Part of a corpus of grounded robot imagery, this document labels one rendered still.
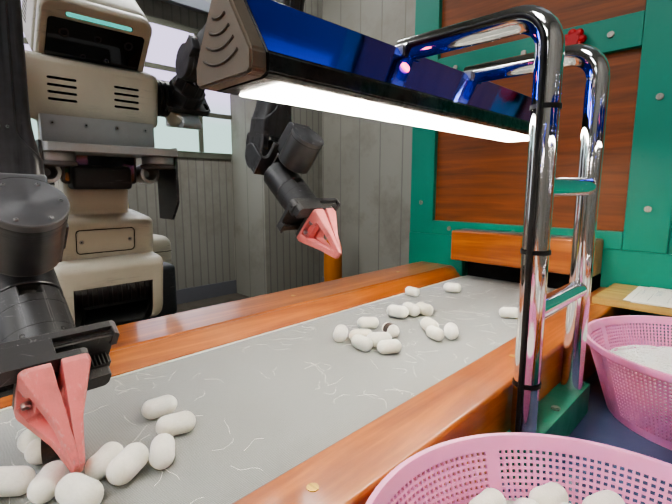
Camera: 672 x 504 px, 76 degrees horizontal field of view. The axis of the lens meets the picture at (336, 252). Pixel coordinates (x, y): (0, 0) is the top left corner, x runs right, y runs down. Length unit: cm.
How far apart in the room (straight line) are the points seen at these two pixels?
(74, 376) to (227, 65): 26
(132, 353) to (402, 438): 36
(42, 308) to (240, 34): 27
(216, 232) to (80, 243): 289
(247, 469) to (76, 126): 82
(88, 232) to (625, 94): 111
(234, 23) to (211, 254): 360
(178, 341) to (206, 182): 329
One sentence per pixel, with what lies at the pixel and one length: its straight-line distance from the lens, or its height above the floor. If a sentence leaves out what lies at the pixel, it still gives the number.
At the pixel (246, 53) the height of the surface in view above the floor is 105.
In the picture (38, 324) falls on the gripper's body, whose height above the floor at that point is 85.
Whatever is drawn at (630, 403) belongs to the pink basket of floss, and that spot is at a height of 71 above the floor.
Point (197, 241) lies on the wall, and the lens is 384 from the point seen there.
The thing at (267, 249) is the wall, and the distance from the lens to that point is 363.
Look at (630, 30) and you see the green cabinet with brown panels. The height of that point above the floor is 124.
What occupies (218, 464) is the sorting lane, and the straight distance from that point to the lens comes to 40.
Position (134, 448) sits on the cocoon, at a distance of 40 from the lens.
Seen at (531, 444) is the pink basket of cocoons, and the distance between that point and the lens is 39.
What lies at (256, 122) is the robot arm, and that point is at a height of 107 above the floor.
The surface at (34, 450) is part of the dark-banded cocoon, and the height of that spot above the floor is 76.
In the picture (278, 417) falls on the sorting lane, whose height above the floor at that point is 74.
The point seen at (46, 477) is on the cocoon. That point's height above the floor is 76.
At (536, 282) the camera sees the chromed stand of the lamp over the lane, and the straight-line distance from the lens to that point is 44.
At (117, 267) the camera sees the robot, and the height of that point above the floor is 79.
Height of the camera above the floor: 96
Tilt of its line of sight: 9 degrees down
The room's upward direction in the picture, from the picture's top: straight up
